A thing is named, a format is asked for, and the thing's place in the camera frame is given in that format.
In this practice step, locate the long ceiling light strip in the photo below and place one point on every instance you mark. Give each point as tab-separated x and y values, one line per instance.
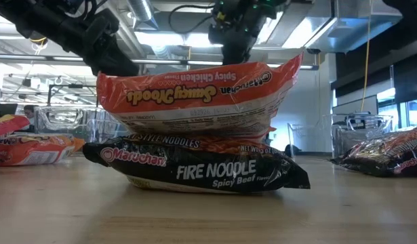
65	59

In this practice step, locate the red Saucy Noods packet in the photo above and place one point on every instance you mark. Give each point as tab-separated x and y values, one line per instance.
32	152
194	91

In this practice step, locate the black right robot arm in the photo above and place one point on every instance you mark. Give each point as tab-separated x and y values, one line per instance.
411	13

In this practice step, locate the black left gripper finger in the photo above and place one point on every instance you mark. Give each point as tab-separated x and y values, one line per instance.
115	62

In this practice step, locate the black stand frame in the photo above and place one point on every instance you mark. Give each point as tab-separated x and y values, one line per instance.
74	86

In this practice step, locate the black Fire Noodle packet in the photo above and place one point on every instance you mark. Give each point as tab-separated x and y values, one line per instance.
211	173
388	152

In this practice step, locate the person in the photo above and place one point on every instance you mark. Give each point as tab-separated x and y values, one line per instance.
29	110

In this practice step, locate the bright ceiling light panel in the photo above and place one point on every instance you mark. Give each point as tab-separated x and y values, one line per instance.
167	39

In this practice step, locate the black monitor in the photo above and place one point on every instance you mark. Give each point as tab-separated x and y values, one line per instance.
3	110

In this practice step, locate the large silver rectangular duct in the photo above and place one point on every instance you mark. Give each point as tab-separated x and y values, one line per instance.
330	30

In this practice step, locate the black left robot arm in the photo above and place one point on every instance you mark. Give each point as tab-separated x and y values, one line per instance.
11	13

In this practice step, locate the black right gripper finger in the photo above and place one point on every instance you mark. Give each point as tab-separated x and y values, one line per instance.
238	49

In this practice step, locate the glass window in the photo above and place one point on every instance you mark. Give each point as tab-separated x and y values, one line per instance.
415	113

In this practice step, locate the yellow tape tag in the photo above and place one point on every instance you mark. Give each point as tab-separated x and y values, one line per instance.
221	16

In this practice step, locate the clear plastic bin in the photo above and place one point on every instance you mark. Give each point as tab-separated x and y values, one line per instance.
59	118
360	135

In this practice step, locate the ceiling security camera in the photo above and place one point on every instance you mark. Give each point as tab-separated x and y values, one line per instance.
313	51

